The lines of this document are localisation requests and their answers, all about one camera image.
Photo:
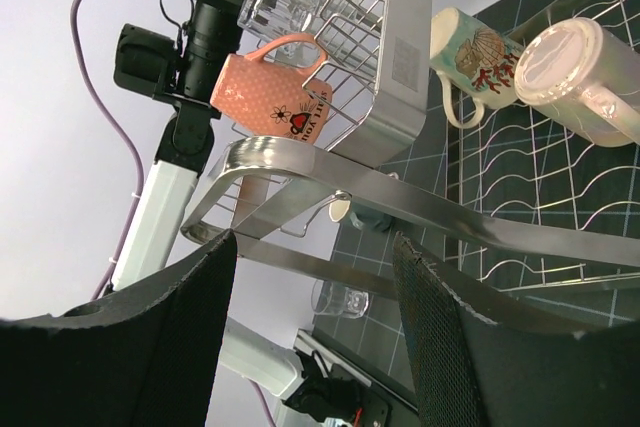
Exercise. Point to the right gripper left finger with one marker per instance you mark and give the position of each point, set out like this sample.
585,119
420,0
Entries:
145,355

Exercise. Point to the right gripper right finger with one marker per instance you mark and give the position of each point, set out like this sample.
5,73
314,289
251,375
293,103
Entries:
481,358

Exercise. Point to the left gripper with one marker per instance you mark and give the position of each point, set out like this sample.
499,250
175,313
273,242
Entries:
213,33

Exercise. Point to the clear plastic cup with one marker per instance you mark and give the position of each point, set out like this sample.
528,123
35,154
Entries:
271,19
334,299

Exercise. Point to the coral mug white interior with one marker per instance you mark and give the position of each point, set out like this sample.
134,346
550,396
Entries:
272,99

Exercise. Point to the cream floral painted mug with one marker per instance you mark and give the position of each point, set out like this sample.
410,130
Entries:
479,61

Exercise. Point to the pink mug with handle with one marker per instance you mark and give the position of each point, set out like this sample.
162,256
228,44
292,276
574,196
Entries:
583,77

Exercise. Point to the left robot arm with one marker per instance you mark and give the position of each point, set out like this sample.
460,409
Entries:
148,63

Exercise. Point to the black grid mat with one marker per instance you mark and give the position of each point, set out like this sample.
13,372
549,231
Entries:
376,341

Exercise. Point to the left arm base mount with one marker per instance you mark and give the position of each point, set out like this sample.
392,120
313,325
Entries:
335,394

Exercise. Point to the steel wire dish rack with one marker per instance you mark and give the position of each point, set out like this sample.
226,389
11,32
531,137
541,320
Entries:
400,147

